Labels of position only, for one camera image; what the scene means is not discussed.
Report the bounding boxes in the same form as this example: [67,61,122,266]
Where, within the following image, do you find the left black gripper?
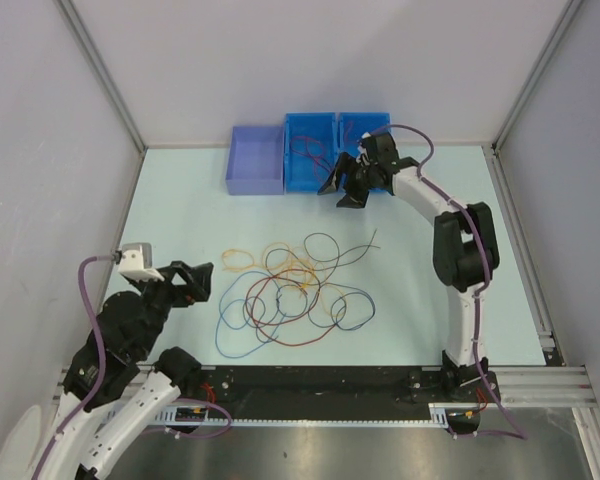
[130,258,213,355]

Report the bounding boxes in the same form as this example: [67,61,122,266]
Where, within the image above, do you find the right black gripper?
[318,152,379,209]

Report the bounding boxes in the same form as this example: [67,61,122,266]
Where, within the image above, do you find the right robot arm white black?
[318,129,500,401]

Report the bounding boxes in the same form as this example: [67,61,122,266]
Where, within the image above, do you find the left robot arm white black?
[26,261,214,479]

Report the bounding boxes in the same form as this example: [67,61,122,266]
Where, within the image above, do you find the blue bin middle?
[283,112,339,193]

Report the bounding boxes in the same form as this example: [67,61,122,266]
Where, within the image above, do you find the blue bin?
[283,112,339,193]
[339,113,399,191]

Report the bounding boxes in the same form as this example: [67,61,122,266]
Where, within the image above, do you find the blue bin right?
[339,113,399,191]

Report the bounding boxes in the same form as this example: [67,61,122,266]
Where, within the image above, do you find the lavender plastic bin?
[225,125,284,196]

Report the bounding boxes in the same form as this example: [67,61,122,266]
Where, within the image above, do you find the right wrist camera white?
[357,132,374,162]

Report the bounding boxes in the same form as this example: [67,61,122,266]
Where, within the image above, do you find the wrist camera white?
[357,132,374,162]
[115,242,164,282]

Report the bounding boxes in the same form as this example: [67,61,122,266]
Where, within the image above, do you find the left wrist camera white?
[115,242,164,282]

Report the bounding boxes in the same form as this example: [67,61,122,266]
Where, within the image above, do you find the dark red long wire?
[243,268,349,348]

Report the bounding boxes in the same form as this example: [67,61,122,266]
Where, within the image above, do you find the orange wire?
[259,242,321,301]

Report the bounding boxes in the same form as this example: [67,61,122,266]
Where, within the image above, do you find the yellow wire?
[221,248,321,296]

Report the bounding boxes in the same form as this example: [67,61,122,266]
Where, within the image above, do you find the dark blue wire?
[274,232,377,334]

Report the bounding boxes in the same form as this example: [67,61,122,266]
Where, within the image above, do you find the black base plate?
[179,364,501,421]

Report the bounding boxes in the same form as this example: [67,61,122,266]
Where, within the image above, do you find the white slotted cable duct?
[149,403,454,429]

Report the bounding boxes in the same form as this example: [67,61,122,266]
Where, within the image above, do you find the front aluminium rail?
[491,366,597,408]

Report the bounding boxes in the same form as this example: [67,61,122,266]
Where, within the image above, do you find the right aluminium table rail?
[482,144,565,367]

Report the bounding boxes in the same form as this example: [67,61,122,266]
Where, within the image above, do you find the right aluminium frame post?
[491,0,586,153]

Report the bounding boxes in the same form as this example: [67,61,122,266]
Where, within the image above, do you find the aluminium frame post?
[491,0,586,153]
[54,0,147,155]

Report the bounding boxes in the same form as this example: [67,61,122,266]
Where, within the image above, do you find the left aluminium frame post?
[54,0,147,155]

